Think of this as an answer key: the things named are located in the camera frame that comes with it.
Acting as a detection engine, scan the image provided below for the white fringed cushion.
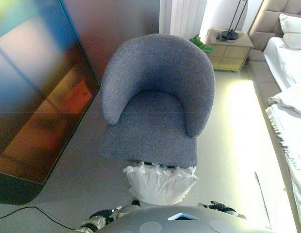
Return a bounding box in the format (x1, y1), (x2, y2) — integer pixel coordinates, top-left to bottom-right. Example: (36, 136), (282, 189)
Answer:
(123, 160), (199, 205)

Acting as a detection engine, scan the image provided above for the grey fabric tub armchair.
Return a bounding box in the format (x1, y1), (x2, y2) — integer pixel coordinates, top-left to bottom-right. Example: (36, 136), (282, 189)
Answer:
(100, 33), (216, 168)

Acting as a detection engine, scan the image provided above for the green leafy plant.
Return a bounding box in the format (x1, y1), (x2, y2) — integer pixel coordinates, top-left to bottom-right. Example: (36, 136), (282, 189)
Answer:
(188, 34), (215, 55)

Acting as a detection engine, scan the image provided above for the beige wooden nightstand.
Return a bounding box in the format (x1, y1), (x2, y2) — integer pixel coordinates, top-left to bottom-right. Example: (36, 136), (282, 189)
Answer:
(205, 28), (253, 73)

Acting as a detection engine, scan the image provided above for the grey robot torso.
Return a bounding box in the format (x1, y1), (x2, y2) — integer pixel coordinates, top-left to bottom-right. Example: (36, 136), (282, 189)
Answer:
(96, 205), (275, 233)

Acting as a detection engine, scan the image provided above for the white mattress sheet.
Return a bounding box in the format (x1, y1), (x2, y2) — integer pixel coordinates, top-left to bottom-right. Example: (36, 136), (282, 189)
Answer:
(263, 36), (301, 91)

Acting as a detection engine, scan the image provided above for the white bed pillow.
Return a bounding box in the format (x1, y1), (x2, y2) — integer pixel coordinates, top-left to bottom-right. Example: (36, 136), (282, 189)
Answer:
(278, 13), (301, 50)

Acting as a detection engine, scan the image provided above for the black floor cable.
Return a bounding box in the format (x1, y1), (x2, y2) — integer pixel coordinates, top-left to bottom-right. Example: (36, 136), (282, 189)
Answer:
(0, 206), (76, 230)

